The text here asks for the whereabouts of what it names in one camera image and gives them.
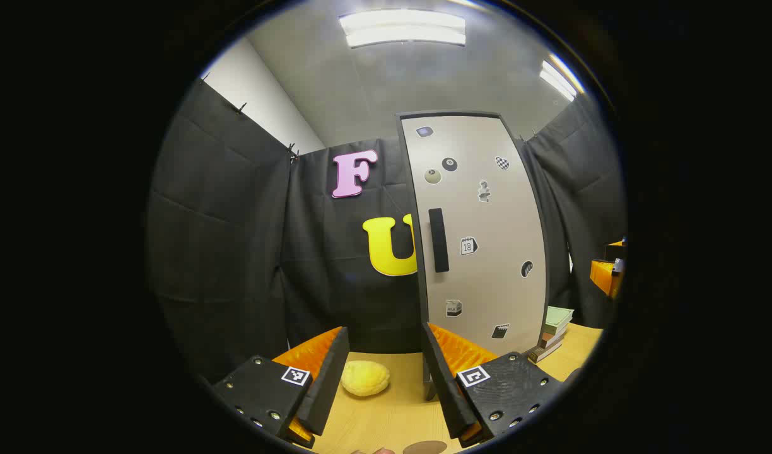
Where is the black door handle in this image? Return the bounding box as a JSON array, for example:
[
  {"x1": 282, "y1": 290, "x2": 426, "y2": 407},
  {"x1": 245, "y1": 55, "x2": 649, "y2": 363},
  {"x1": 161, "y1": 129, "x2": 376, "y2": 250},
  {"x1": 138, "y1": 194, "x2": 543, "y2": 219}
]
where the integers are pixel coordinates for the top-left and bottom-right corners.
[{"x1": 428, "y1": 208, "x2": 450, "y2": 273}]

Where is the ceiling light panel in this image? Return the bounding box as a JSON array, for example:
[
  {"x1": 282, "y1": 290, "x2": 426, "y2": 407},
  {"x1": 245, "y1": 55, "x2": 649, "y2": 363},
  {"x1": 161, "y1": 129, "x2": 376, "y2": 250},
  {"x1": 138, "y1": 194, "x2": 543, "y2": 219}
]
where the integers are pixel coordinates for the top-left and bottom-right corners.
[
  {"x1": 539, "y1": 57, "x2": 582, "y2": 102},
  {"x1": 339, "y1": 9, "x2": 467, "y2": 49}
]

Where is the black backdrop cloth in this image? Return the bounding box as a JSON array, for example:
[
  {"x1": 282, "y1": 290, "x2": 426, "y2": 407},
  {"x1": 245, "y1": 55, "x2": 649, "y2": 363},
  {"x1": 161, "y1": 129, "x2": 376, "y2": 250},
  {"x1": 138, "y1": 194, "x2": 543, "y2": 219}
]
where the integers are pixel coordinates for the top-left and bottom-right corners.
[{"x1": 148, "y1": 79, "x2": 626, "y2": 385}]

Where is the green cover book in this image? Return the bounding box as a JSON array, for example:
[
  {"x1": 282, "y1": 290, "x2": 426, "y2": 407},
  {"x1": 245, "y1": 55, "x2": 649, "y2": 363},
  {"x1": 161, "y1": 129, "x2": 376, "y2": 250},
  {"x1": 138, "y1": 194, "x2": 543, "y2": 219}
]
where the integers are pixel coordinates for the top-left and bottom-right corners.
[{"x1": 541, "y1": 306, "x2": 575, "y2": 336}]

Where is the dark grey cabinet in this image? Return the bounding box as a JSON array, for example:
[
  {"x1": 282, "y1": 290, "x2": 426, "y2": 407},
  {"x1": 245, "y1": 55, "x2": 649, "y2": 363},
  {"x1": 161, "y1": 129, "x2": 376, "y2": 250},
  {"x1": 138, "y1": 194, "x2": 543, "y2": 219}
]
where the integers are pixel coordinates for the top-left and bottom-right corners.
[{"x1": 395, "y1": 110, "x2": 554, "y2": 401}]

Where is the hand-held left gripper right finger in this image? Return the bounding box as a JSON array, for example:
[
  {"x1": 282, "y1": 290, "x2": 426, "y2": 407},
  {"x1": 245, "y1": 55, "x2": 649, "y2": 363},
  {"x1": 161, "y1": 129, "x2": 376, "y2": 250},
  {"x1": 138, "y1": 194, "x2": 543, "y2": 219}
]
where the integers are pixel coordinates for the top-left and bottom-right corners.
[{"x1": 421, "y1": 322, "x2": 563, "y2": 448}]

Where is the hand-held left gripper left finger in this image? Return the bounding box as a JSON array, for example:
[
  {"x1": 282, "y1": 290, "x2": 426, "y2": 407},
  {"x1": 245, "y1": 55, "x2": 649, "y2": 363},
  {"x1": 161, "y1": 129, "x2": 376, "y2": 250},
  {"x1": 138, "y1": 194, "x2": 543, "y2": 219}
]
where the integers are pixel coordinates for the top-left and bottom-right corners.
[{"x1": 213, "y1": 326, "x2": 351, "y2": 450}]

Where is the grey cabinet door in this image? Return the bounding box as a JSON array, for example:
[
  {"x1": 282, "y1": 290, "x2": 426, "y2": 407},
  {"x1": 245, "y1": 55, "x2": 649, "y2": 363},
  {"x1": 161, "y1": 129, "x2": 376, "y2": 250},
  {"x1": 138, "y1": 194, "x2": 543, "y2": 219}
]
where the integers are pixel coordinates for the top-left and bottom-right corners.
[{"x1": 401, "y1": 115, "x2": 547, "y2": 360}]

